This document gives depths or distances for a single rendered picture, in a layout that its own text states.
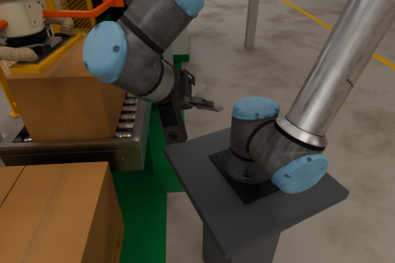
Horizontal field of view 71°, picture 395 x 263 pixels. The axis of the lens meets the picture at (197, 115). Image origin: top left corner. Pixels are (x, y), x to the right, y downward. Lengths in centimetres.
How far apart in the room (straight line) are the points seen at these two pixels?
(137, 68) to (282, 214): 69
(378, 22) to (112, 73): 57
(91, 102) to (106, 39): 97
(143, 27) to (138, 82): 10
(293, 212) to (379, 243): 111
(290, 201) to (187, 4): 75
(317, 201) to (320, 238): 88
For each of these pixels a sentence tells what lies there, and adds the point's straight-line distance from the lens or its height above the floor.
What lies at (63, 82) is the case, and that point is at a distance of 140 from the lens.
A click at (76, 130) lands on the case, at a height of 65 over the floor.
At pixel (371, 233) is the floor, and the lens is 207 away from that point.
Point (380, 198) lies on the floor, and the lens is 229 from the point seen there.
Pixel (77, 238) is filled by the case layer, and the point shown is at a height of 54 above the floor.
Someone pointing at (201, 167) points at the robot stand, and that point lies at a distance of 107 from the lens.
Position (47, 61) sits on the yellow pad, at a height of 114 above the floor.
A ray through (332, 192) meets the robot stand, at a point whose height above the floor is 75.
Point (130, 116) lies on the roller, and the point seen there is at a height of 54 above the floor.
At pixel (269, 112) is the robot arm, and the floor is 104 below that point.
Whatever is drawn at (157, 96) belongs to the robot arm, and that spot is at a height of 123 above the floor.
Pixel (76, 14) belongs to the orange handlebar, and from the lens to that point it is 110.
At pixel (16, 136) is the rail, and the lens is 174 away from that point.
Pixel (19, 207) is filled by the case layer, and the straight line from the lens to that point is 142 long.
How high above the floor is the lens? 151
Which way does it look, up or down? 34 degrees down
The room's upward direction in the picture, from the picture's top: straight up
